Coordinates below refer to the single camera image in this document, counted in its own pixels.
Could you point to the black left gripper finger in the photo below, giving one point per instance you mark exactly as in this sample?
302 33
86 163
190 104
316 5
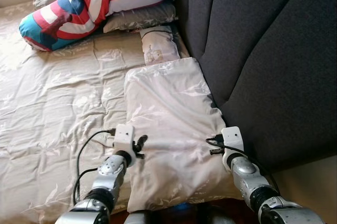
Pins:
141 141

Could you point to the large beige floral pillow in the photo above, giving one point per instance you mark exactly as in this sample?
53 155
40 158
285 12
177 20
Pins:
174 113

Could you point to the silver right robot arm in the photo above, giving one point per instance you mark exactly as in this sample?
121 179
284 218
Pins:
245 169

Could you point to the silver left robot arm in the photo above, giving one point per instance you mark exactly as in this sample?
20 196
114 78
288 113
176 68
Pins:
108 174

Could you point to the dark bin with blue rim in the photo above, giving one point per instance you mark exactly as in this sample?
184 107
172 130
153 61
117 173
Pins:
183 206

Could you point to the grey left robot leg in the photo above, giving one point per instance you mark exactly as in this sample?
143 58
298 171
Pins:
139 219

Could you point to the beige floral bed sheet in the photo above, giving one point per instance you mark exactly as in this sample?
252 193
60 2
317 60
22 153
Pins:
63 92

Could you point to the small printed beige pillow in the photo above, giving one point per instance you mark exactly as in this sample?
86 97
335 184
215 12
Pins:
158 45

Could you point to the dark grey padded headboard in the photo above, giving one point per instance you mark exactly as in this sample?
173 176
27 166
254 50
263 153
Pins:
263 50

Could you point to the flat beige floral pillow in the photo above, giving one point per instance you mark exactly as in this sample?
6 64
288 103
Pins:
142 19

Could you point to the red white blue bolster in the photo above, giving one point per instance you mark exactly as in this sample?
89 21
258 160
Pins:
79 13

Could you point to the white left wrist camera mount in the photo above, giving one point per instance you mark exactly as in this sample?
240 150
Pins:
124 137

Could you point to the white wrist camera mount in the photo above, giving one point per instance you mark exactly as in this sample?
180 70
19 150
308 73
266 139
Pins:
124 137
233 139

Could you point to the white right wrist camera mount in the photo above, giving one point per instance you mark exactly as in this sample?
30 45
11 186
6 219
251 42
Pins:
233 139

